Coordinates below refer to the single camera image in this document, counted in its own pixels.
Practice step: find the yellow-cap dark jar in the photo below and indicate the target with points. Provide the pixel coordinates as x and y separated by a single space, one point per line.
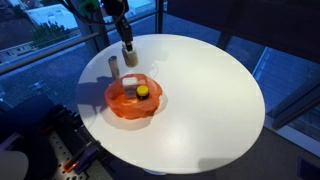
142 91

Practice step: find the short dark window strut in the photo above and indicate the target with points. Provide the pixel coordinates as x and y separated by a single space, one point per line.
223 40

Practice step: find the purple clamp piece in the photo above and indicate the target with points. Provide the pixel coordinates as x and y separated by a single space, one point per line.
10 141

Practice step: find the thin dark window post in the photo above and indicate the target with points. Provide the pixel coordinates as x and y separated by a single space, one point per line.
160 16

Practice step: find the dark slanted window beam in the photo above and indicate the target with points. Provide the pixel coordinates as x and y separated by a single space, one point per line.
300 106

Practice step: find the white round-cap bottle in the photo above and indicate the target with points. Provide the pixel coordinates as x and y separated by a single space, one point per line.
130 58

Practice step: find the metal window handrail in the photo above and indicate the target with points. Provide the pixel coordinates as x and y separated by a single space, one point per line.
50 52

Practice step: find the perforated metal mounting board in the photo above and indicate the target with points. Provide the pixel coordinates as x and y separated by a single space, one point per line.
61 156

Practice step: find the white table base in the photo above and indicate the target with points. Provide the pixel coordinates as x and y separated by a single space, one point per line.
155 172

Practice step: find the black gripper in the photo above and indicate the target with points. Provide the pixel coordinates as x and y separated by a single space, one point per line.
115 6

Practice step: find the purple and orange clamp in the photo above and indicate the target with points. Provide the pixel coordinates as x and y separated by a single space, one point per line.
83 158

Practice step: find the grey rounded object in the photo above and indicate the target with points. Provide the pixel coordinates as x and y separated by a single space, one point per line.
12 166

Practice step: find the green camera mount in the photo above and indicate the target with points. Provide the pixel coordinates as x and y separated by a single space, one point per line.
90 5

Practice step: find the dark window blind panel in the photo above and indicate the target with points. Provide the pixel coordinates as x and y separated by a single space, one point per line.
253 20

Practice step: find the white square-cap bottle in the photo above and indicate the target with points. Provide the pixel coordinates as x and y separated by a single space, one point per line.
130 83

